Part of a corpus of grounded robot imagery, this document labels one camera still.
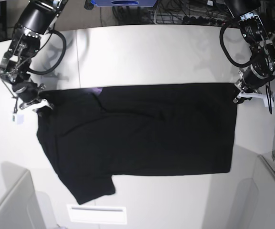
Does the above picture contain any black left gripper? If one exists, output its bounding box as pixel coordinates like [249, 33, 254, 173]
[233, 63, 275, 104]

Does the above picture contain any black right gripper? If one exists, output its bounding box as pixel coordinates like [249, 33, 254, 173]
[12, 81, 54, 112]

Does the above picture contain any black T-shirt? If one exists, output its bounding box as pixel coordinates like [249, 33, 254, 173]
[37, 83, 237, 204]

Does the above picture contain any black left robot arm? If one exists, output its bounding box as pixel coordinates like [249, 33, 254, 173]
[219, 0, 275, 104]

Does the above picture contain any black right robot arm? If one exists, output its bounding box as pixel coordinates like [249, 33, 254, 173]
[0, 0, 67, 113]

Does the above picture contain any black power strip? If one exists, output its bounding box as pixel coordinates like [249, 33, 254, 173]
[181, 16, 226, 27]

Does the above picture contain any blue box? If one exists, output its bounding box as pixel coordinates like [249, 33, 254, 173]
[90, 0, 157, 7]

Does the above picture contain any right grey desk partition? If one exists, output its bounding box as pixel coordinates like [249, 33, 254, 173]
[238, 156, 275, 229]

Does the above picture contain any grey desk partition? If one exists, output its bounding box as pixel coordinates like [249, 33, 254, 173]
[0, 162, 59, 229]
[238, 156, 275, 229]

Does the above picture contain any left grey desk partition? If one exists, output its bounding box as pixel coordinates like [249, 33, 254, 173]
[0, 162, 59, 229]

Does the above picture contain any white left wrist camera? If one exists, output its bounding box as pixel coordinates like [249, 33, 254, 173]
[263, 93, 275, 108]

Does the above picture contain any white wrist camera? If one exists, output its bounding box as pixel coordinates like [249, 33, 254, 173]
[12, 113, 24, 125]
[263, 93, 275, 108]

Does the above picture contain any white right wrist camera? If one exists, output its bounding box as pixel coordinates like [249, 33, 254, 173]
[12, 113, 24, 125]

